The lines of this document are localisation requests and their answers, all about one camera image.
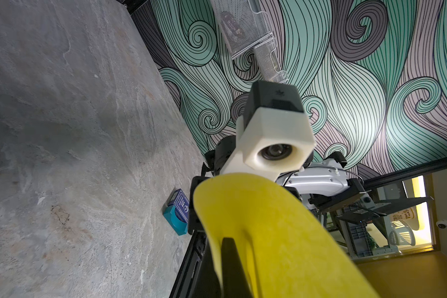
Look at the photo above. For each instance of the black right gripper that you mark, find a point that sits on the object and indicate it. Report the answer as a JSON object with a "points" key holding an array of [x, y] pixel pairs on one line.
{"points": [[194, 224]]}

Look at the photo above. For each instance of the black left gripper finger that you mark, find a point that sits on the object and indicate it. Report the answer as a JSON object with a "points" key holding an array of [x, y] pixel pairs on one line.
{"points": [[234, 280]]}

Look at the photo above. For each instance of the yellow square paper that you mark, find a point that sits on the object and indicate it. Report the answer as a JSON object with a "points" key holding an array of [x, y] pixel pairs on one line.
{"points": [[285, 252]]}

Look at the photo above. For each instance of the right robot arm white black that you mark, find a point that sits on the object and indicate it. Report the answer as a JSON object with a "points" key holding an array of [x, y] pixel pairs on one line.
{"points": [[323, 186]]}

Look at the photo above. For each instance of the teal small card box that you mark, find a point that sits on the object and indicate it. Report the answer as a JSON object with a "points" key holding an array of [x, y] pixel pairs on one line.
{"points": [[179, 227]]}

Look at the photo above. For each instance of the dark blue card deck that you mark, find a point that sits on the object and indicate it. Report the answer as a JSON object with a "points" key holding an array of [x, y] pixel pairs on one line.
{"points": [[181, 204]]}

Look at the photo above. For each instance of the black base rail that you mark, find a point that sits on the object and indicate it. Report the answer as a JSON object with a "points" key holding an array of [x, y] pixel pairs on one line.
{"points": [[186, 279]]}

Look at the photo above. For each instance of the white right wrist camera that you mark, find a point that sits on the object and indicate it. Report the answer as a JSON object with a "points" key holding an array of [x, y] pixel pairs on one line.
{"points": [[274, 135]]}

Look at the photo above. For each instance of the clear plastic wall bin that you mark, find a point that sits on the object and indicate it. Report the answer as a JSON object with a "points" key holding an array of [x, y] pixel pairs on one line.
{"points": [[243, 23]]}

